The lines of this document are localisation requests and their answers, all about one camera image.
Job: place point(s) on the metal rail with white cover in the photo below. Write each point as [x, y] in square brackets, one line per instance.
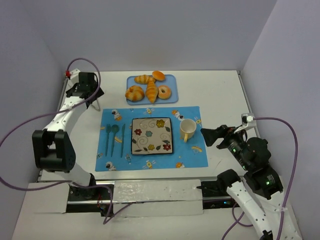
[153, 198]

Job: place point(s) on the round orange bun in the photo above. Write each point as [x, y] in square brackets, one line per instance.
[158, 75]

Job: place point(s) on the teal plastic spoon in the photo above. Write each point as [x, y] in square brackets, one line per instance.
[114, 129]

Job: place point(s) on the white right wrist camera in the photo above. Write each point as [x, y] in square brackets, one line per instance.
[247, 122]

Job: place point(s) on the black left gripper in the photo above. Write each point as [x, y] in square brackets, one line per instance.
[93, 95]

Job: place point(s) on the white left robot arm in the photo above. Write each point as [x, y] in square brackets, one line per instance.
[52, 147]

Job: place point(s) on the blue plastic tray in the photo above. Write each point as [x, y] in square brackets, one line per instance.
[145, 89]

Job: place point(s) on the blue cartoon placemat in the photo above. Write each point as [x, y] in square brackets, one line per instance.
[190, 154]

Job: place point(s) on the metal serving tongs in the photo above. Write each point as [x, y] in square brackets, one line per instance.
[96, 105]

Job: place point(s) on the round twisted bread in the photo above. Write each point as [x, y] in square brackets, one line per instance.
[134, 93]

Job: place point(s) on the yellow mug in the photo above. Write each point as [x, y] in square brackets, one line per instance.
[187, 129]

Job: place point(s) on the teal plastic knife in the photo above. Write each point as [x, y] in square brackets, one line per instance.
[123, 139]

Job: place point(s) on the teal plastic fork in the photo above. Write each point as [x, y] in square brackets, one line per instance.
[107, 130]

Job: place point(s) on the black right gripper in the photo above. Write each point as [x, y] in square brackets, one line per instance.
[223, 138]

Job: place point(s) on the square floral plate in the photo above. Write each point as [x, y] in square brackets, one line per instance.
[151, 136]

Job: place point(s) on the sugared orange donut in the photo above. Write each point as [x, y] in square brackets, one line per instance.
[164, 92]

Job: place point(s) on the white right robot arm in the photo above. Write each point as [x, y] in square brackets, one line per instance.
[260, 193]

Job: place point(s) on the upper striped croissant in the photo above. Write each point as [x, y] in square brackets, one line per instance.
[144, 79]

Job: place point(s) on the long striped croissant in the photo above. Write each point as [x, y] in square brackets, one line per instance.
[151, 92]

